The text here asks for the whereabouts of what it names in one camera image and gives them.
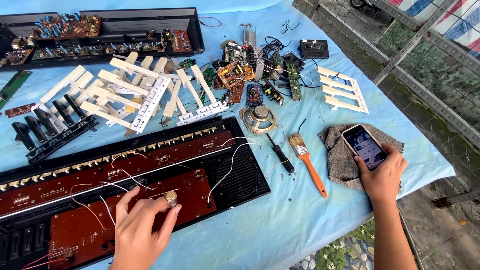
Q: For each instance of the black keyboard case with boards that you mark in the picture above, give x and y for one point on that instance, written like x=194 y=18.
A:
x=112 y=28

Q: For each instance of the light blue tablecloth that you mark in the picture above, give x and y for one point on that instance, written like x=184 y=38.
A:
x=292 y=213

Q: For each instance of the person's right hand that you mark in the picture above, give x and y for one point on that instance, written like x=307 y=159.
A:
x=384 y=178

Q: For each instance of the person's left hand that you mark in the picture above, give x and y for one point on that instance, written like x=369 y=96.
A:
x=135 y=232

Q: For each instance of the striped tarp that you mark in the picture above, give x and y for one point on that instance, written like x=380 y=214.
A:
x=450 y=18

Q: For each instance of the black cassette deck mechanism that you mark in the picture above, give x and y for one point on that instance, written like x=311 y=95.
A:
x=314 y=48

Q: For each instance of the brown board with yellow transformer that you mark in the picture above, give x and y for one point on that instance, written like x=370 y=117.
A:
x=232 y=74

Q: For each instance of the black screwdriver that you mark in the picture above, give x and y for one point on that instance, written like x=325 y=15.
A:
x=279 y=153

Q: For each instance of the blue circuit board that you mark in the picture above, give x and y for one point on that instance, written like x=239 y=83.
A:
x=255 y=95

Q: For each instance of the large green circuit board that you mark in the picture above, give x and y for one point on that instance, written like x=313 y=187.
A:
x=13 y=86

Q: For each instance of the long green circuit board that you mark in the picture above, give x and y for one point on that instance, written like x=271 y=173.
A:
x=294 y=82

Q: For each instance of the grey towel cloth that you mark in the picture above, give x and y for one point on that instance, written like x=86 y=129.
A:
x=337 y=157

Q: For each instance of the black keyboard chassis brown boards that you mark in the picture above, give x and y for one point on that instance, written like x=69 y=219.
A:
x=112 y=176

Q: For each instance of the pile of white piano keys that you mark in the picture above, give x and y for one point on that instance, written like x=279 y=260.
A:
x=127 y=90

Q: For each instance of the white piano key set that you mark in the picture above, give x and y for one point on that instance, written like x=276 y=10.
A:
x=343 y=90

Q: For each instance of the small red circuit board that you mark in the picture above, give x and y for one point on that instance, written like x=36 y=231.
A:
x=19 y=110

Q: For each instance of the black smartphone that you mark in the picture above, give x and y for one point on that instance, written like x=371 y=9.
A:
x=362 y=144

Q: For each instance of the black piano key set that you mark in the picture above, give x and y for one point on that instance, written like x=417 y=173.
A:
x=48 y=127

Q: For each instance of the small brown circuit board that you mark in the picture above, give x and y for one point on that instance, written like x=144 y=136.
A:
x=235 y=93

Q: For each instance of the small green circuit board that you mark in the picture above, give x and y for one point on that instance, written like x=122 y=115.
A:
x=187 y=63

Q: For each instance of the round loudspeaker with metal frame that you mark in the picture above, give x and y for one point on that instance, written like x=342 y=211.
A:
x=259 y=118

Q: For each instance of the circuit board with metal heatsink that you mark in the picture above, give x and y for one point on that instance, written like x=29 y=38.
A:
x=240 y=52

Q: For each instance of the small silver metal cylinder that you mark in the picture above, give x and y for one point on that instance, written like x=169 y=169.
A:
x=171 y=197

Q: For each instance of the floral patterned mat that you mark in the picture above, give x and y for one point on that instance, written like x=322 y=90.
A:
x=345 y=251

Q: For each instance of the small board with black components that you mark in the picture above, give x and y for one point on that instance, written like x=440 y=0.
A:
x=273 y=93

